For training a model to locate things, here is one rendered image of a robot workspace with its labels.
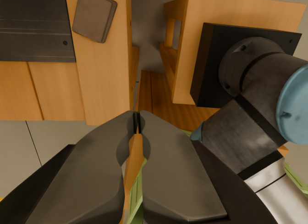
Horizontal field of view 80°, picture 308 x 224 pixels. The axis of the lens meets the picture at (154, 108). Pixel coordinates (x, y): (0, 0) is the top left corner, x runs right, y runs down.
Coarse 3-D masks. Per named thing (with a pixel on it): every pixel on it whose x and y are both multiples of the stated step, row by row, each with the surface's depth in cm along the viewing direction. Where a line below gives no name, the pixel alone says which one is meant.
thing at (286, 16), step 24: (192, 0) 48; (216, 0) 48; (240, 0) 48; (264, 0) 48; (192, 24) 50; (240, 24) 51; (264, 24) 51; (288, 24) 51; (192, 48) 53; (192, 72) 57
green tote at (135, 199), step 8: (144, 160) 78; (288, 168) 79; (296, 176) 76; (136, 184) 81; (296, 184) 70; (304, 184) 73; (136, 192) 75; (304, 192) 68; (136, 200) 72; (128, 208) 81; (136, 208) 69; (128, 216) 77; (136, 216) 79
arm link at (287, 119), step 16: (256, 64) 36; (272, 64) 32; (288, 64) 30; (304, 64) 29; (256, 80) 33; (272, 80) 30; (288, 80) 27; (304, 80) 26; (240, 96) 34; (256, 96) 31; (272, 96) 29; (288, 96) 26; (304, 96) 25; (256, 112) 30; (272, 112) 29; (288, 112) 26; (304, 112) 26; (272, 128) 29; (288, 128) 27; (304, 128) 27; (304, 144) 29
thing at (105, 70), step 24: (72, 0) 43; (120, 0) 43; (72, 24) 45; (120, 24) 45; (96, 48) 48; (120, 48) 48; (96, 72) 51; (120, 72) 51; (96, 96) 54; (120, 96) 54; (96, 120) 58
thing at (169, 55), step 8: (176, 0) 70; (184, 0) 55; (168, 8) 95; (176, 8) 68; (184, 8) 54; (168, 16) 93; (176, 16) 67; (168, 24) 106; (168, 32) 108; (168, 40) 110; (160, 48) 125; (168, 48) 111; (168, 56) 91; (176, 56) 71; (168, 64) 81; (168, 72) 80; (168, 80) 78
